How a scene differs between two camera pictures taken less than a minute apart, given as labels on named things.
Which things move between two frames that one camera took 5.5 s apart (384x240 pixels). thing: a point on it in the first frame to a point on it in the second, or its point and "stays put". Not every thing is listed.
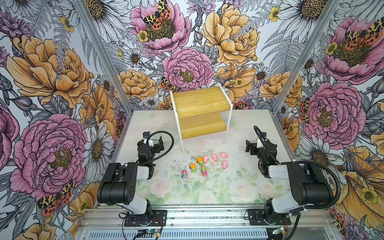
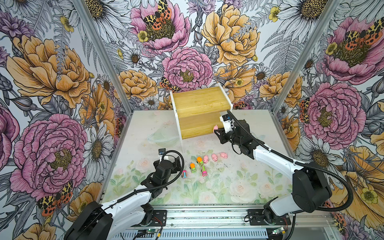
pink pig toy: x=205 y=159 stays put
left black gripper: x=157 y=146 to x=175 y=169
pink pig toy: x=224 y=155 stays put
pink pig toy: x=214 y=157 stays put
